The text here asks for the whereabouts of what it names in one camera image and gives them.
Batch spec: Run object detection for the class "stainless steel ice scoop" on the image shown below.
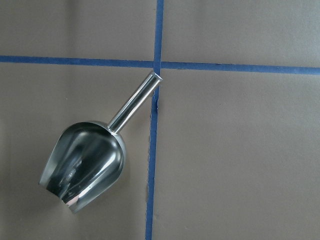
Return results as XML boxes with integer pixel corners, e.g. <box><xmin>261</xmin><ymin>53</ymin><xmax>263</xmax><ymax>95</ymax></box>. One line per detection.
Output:
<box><xmin>38</xmin><ymin>71</ymin><xmax>163</xmax><ymax>213</ymax></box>

